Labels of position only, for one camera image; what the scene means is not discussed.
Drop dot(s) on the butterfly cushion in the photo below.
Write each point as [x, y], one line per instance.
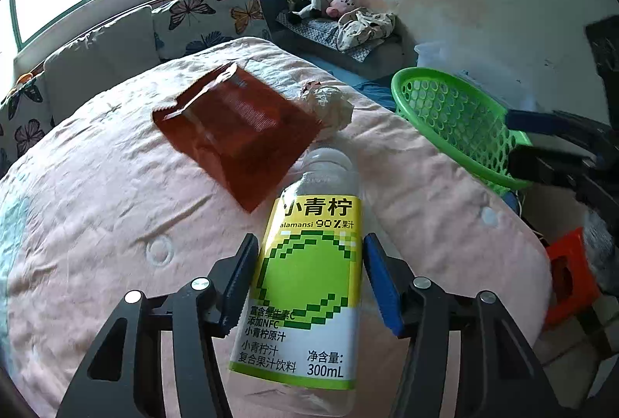
[184, 27]
[25, 119]

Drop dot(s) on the red plastic stool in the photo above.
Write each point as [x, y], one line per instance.
[573, 285]

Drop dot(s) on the red snack bag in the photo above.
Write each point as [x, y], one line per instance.
[240, 131]

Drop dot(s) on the green plastic basket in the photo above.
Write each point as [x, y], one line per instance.
[462, 122]

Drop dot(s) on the left butterfly cushion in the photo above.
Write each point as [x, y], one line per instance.
[25, 119]

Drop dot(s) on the crumpled patterned cloth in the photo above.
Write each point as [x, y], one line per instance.
[363, 25]

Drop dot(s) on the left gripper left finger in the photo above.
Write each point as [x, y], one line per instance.
[121, 373]

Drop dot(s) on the white tissue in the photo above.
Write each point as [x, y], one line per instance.
[329, 105]

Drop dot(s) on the grey plain cushion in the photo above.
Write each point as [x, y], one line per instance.
[99, 60]

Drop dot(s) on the lime juice plastic bottle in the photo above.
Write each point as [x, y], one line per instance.
[297, 341]

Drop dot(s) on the right butterfly cushion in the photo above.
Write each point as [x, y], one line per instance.
[184, 27]

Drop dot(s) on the pink plush toy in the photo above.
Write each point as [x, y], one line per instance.
[336, 8]

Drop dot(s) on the clear storage box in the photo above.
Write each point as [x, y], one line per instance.
[493, 78]

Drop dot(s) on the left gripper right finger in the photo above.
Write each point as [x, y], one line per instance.
[499, 374]

